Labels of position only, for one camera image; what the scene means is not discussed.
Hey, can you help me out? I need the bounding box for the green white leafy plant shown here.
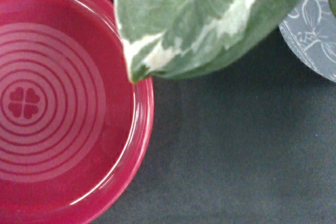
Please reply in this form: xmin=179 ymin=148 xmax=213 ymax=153
xmin=113 ymin=0 xmax=336 ymax=85

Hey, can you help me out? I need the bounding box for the red plate with rings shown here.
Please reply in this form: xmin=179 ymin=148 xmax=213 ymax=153
xmin=1 ymin=0 xmax=154 ymax=223

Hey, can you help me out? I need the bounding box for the grey patterned plant pot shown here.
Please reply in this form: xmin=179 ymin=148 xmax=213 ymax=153
xmin=279 ymin=0 xmax=335 ymax=82

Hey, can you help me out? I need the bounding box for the black tablecloth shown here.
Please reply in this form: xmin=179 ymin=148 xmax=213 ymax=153
xmin=96 ymin=30 xmax=335 ymax=223

